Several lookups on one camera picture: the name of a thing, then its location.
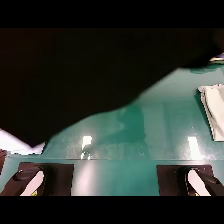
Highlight black garment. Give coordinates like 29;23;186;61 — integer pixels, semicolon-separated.
0;28;224;148

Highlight white garment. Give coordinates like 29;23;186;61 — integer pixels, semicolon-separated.
0;128;46;156
197;83;224;142

